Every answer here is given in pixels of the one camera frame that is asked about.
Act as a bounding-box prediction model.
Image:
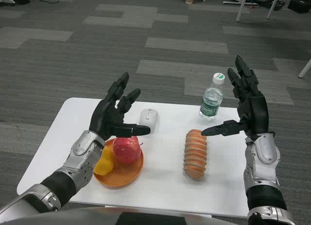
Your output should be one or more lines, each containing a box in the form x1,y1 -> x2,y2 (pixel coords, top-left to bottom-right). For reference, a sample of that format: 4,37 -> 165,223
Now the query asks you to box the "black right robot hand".
201,55 -> 270,142

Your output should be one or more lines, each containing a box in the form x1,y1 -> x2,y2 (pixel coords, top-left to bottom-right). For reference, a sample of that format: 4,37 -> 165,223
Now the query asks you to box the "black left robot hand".
89,71 -> 151,141

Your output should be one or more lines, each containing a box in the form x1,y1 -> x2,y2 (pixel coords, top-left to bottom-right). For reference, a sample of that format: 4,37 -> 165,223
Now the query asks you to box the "ridged brown bread loaf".
183,129 -> 208,179

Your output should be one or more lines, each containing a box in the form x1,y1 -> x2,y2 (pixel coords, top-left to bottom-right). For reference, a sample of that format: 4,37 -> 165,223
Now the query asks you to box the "red apple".
112,135 -> 144,164

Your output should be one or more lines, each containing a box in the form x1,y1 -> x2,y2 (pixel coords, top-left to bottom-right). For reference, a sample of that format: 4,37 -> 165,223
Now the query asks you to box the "white computer mouse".
138,108 -> 159,133

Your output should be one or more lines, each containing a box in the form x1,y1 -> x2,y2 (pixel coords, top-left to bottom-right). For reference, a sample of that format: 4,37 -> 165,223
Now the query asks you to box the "clear water bottle green label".
199,72 -> 225,121

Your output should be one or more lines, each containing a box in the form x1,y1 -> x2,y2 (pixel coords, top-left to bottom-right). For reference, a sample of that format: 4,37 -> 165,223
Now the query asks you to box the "yellow lemon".
93,147 -> 115,176

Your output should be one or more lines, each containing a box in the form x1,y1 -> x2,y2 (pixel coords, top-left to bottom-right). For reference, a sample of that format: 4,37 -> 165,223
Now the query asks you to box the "orange round plate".
93,138 -> 144,188

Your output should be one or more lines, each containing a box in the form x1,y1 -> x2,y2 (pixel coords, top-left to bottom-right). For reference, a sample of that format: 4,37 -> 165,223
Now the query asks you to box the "black backpack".
242,0 -> 274,8

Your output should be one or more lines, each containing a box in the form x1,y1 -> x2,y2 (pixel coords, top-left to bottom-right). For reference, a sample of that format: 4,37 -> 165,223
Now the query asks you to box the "black bag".
288,0 -> 311,14

